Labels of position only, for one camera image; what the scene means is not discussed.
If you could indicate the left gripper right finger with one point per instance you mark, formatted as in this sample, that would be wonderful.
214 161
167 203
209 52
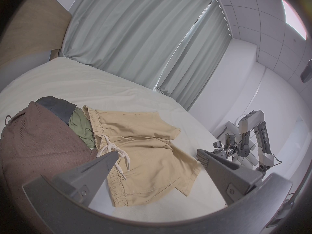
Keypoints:
226 177

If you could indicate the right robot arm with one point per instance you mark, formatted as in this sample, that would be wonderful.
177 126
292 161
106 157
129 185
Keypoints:
263 140

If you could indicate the tan shorts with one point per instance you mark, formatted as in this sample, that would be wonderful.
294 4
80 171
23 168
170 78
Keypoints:
146 150

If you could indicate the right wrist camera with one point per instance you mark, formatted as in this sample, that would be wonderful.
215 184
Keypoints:
217 145

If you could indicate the ceiling light panel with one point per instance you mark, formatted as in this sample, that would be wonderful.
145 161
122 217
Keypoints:
295 18

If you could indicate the brown garment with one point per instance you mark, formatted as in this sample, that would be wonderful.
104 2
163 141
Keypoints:
36 142

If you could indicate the bed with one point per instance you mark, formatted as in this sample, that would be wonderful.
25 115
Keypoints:
109 86

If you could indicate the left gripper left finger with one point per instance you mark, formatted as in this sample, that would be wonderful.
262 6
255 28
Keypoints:
92 177

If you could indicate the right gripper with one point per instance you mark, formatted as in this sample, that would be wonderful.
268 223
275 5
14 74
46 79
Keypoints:
221 152

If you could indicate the green garment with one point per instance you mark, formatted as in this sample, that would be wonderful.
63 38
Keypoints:
81 128

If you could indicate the pale green curtain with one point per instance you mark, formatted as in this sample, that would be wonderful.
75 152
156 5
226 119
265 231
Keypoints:
202 64
126 33

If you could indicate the black garment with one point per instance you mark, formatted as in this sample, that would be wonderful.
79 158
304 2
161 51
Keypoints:
56 106

